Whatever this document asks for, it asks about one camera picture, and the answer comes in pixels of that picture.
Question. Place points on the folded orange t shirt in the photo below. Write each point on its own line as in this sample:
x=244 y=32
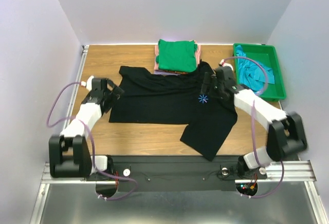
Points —
x=176 y=72

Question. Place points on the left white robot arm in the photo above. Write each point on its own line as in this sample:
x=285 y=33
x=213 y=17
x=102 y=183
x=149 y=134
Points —
x=95 y=112

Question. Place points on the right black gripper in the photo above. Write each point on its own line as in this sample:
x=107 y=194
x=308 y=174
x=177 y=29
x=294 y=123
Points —
x=210 y=86

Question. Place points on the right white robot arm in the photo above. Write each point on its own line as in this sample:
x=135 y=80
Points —
x=285 y=132

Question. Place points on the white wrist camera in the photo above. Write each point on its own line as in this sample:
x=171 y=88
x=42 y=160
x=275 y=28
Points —
x=88 y=83
x=223 y=63

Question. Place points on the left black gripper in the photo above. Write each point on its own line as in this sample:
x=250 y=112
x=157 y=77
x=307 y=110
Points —
x=117 y=93

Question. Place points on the black t shirt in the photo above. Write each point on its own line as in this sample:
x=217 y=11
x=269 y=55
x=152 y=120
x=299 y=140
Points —
x=157 y=99

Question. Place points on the green plastic tray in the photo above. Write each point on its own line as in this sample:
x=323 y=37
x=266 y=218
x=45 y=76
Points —
x=266 y=55

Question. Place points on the aluminium frame rail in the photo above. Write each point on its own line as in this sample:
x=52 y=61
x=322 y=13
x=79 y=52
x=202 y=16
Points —
x=69 y=155

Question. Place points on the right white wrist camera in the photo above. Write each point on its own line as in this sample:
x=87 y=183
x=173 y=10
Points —
x=223 y=63

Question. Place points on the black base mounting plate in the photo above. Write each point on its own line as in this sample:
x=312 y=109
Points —
x=181 y=173

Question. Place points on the folded green t shirt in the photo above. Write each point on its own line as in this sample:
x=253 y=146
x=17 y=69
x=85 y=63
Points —
x=177 y=56

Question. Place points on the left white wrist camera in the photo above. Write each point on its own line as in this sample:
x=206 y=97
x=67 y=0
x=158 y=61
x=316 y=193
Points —
x=88 y=83

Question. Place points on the teal t shirt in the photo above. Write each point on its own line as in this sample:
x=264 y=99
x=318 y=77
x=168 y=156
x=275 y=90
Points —
x=250 y=74

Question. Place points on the folded pink t shirt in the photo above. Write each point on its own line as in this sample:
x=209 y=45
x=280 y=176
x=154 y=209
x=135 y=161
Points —
x=197 y=56

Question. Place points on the folded lavender t shirt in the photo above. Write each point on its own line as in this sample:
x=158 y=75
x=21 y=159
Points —
x=161 y=72

